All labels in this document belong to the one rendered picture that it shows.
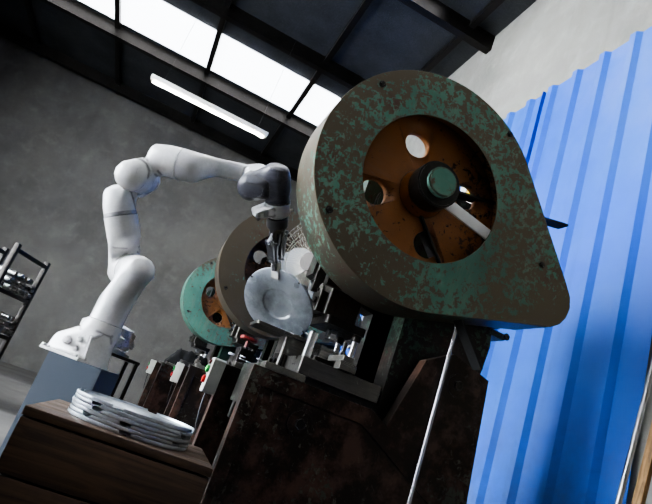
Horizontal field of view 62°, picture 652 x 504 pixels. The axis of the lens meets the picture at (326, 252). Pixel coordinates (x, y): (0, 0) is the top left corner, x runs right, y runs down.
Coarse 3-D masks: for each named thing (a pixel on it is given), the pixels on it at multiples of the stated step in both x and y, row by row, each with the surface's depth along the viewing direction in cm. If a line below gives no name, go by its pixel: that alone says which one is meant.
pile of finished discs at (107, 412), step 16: (80, 400) 121; (96, 400) 119; (112, 400) 139; (80, 416) 119; (96, 416) 124; (112, 416) 117; (128, 416) 118; (144, 416) 119; (160, 416) 145; (128, 432) 117; (144, 432) 118; (160, 432) 120; (176, 432) 123; (192, 432) 134; (176, 448) 124
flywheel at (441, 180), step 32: (384, 128) 184; (416, 128) 189; (448, 128) 193; (384, 160) 182; (416, 160) 186; (448, 160) 191; (480, 160) 195; (384, 192) 182; (416, 192) 173; (448, 192) 172; (480, 192) 193; (384, 224) 177; (416, 224) 181; (448, 224) 186; (480, 224) 184; (416, 256) 179; (448, 256) 183
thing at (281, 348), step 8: (256, 320) 193; (256, 328) 203; (264, 328) 196; (272, 328) 191; (280, 336) 201; (288, 336) 195; (296, 336) 194; (280, 344) 197; (288, 344) 194; (296, 344) 195; (304, 344) 196; (280, 352) 193; (288, 352) 194; (296, 352) 195; (272, 360) 198; (280, 360) 192
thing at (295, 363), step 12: (288, 360) 190; (300, 360) 178; (312, 360) 178; (300, 372) 176; (312, 372) 177; (324, 372) 179; (336, 372) 180; (336, 384) 179; (348, 384) 181; (360, 384) 182; (372, 384) 184; (360, 396) 181; (372, 396) 183
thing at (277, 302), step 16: (256, 272) 202; (256, 288) 205; (272, 288) 202; (288, 288) 199; (304, 288) 196; (256, 304) 208; (272, 304) 205; (288, 304) 202; (304, 304) 198; (272, 320) 207; (288, 320) 204; (304, 320) 201
